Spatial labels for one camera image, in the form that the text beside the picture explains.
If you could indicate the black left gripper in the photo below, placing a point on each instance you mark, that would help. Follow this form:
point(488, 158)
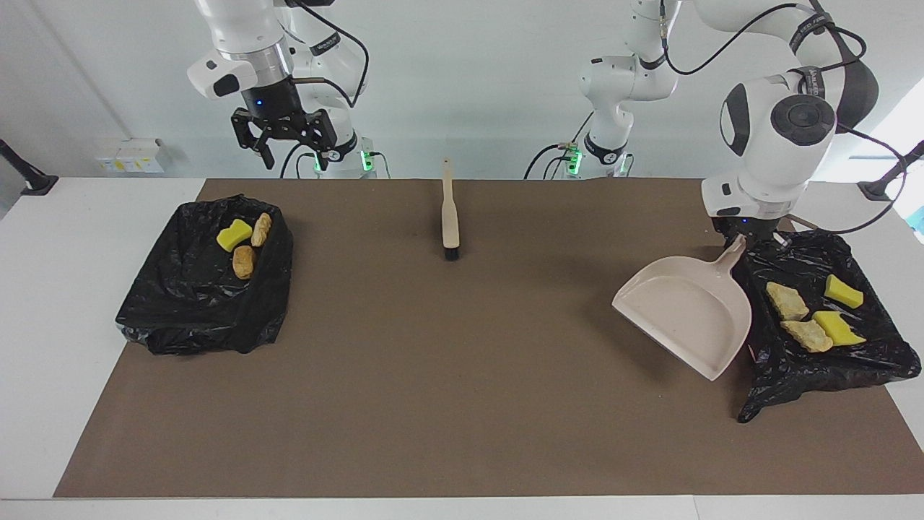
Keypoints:
point(758, 227)

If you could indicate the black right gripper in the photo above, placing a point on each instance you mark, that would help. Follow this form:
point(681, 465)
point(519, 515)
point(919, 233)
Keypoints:
point(281, 119)

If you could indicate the striped croissant toy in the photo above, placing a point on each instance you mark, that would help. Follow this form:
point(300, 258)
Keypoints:
point(787, 301)
point(807, 336)

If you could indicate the beige plastic dustpan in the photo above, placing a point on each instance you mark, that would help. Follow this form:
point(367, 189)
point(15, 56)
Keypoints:
point(686, 310)

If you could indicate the yellow sponge piece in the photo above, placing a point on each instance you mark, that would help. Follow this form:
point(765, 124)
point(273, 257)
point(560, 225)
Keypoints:
point(837, 328)
point(844, 291)
point(234, 235)

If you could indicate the pale cream bread piece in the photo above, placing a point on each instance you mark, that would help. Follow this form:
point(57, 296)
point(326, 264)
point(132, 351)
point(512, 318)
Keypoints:
point(261, 230)

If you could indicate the brown oval bread roll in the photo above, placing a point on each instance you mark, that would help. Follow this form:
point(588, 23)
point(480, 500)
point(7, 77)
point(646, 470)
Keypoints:
point(244, 262)

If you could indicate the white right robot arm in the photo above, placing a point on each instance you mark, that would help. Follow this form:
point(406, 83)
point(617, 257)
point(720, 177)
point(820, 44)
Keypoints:
point(238, 36)

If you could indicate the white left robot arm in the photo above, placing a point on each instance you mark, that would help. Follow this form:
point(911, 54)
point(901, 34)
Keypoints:
point(779, 137)

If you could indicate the black trash bag bin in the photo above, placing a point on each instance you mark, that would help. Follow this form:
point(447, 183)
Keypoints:
point(188, 303)
point(794, 375)

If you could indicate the light blue object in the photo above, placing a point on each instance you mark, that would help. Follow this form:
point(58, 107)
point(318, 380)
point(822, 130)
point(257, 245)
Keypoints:
point(918, 220)

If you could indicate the brown table mat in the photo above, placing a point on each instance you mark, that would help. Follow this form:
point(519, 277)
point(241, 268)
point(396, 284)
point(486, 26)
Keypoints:
point(361, 433)

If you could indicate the black camera stand base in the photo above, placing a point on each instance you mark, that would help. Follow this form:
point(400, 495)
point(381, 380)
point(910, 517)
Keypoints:
point(884, 184)
point(29, 180)

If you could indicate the white wall socket box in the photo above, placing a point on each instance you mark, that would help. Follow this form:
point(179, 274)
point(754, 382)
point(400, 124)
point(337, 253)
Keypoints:
point(133, 155)

